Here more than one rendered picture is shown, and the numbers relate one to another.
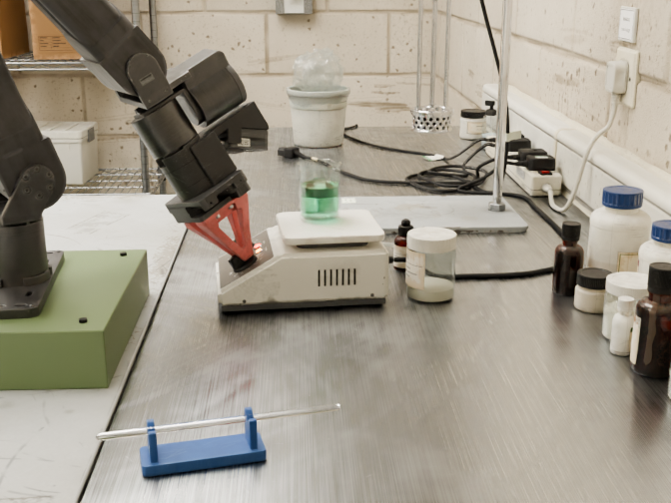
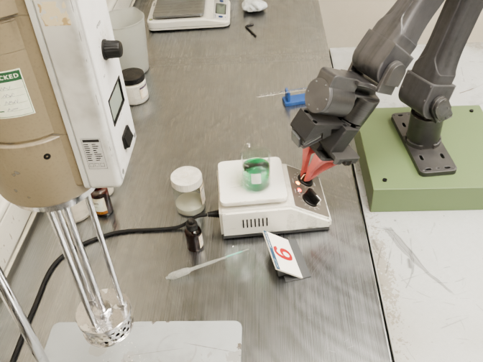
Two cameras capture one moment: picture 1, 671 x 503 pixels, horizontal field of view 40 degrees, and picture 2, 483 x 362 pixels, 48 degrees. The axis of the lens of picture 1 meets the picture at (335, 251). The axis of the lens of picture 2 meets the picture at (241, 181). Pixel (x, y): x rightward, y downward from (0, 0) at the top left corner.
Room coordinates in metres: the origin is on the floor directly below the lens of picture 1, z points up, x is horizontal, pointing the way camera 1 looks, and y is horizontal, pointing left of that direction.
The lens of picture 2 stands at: (1.82, 0.08, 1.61)
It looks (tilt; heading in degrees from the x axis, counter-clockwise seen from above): 40 degrees down; 187
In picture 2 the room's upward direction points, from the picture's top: 4 degrees counter-clockwise
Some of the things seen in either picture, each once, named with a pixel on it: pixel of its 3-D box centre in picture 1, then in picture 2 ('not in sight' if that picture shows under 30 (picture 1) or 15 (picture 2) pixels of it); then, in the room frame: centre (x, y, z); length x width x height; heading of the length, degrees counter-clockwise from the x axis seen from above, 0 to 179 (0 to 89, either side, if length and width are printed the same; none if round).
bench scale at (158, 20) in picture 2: not in sight; (190, 11); (0.16, -0.25, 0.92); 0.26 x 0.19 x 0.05; 95
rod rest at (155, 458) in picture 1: (202, 439); (303, 94); (0.67, 0.11, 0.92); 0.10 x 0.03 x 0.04; 105
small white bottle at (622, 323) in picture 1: (623, 325); not in sight; (0.89, -0.30, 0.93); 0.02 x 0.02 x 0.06
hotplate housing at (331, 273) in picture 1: (308, 260); (266, 197); (1.07, 0.03, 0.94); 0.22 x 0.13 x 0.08; 98
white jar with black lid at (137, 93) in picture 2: not in sight; (133, 86); (0.65, -0.32, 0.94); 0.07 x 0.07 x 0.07
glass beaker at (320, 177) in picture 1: (321, 191); (255, 168); (1.09, 0.02, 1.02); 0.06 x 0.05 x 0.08; 31
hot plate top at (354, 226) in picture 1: (328, 226); (251, 180); (1.08, 0.01, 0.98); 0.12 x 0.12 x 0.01; 8
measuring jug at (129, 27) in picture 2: not in sight; (122, 47); (0.51, -0.37, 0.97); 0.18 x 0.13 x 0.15; 164
